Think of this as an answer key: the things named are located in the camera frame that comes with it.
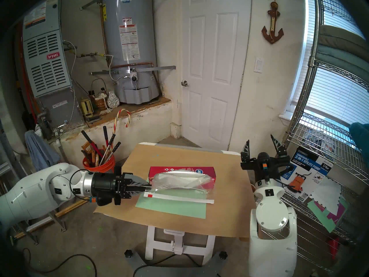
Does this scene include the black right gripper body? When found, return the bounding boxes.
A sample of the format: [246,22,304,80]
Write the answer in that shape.
[241,156,290,181]

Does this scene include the grey metal strap bar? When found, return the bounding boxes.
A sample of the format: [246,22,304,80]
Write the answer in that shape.
[89,65,176,75]

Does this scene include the grey green folded cushion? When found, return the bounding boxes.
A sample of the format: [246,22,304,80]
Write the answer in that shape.
[313,25,369,83]

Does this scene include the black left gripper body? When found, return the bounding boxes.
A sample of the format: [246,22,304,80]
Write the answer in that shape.
[94,166,123,205]

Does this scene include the white window blinds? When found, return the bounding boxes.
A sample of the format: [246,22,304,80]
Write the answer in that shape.
[291,0,369,127]

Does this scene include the white folding table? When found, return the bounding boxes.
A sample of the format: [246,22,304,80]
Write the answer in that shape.
[138,141,241,265]

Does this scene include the white scalloped paper sheet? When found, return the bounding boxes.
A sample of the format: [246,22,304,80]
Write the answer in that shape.
[310,177,342,207]

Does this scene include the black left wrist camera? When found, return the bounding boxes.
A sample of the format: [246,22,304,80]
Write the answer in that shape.
[89,194,113,207]

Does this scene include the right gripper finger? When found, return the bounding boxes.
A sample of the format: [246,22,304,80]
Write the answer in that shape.
[241,140,251,163]
[270,134,289,158]

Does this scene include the blue cloth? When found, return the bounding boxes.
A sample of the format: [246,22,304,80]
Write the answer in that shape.
[25,130,59,171]

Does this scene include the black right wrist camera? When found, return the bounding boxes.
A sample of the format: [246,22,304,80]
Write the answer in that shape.
[257,152,271,171]

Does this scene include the grey Bryant furnace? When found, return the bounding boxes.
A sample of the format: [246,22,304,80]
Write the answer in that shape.
[22,0,85,127]

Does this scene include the orange plastic bucket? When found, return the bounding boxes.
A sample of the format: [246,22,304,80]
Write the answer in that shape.
[83,154,116,173]

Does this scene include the clear ziplock bag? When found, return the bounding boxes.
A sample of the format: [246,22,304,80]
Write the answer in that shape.
[143,169,216,205]

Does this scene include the yellow metal can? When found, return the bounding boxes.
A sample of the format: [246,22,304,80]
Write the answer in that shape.
[79,98,94,117]

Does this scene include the wooden handled saw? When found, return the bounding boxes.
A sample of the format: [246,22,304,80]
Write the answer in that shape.
[81,141,100,167]

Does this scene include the black grip metal rod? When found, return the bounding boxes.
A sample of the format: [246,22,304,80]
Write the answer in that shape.
[105,141,121,163]
[99,134,116,164]

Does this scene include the long red carton box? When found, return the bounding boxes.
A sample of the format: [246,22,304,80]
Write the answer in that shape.
[148,166,216,190]

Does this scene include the brown anchor wall decoration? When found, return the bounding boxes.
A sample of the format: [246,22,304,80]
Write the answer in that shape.
[261,0,284,44]

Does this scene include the teal cloth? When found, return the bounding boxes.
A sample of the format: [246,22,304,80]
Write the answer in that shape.
[349,122,369,156]

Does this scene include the dark floor cable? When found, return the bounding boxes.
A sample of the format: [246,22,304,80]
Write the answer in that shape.
[22,247,98,277]

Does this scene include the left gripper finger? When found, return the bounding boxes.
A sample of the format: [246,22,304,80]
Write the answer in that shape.
[122,173,152,187]
[121,187,152,198]

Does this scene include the white panel door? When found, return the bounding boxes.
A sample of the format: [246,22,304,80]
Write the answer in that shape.
[180,0,251,151]

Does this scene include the yellow gas pipe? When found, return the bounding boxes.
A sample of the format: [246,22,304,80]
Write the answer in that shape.
[76,51,106,58]

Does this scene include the utility pump carton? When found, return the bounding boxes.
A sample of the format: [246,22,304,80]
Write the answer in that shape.
[284,147,335,203]

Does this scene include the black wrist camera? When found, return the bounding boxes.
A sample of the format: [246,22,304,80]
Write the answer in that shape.
[257,152,271,171]
[89,194,113,207]

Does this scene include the aluminium ladder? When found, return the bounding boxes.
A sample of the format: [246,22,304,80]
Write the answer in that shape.
[0,118,67,245]

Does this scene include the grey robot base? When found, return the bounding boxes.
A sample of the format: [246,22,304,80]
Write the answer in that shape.
[124,249,228,277]

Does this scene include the long wooden stick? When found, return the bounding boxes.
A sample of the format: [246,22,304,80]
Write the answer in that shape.
[55,199,88,218]

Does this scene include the wooden platform board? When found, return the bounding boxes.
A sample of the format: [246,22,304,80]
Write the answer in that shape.
[84,96,171,128]

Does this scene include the foil wrapped lump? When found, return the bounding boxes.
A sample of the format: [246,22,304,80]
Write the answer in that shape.
[107,91,120,108]

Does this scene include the chrome wire shelf rack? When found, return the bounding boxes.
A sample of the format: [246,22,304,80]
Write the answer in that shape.
[278,0,369,274]

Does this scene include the green and pink papers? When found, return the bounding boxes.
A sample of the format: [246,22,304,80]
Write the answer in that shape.
[307,196,349,233]

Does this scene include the wicker basket with handle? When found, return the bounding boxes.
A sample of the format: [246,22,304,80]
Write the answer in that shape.
[91,78,108,111]

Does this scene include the striped candy cane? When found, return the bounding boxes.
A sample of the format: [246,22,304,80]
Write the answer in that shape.
[114,108,131,135]

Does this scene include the red plastic object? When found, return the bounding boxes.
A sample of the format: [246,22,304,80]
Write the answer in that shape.
[329,237,340,259]

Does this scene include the grey water heater tank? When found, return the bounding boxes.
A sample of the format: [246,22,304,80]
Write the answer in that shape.
[101,0,160,104]

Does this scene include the light green paper mat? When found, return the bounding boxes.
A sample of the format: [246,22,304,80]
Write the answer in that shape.
[135,178,208,219]

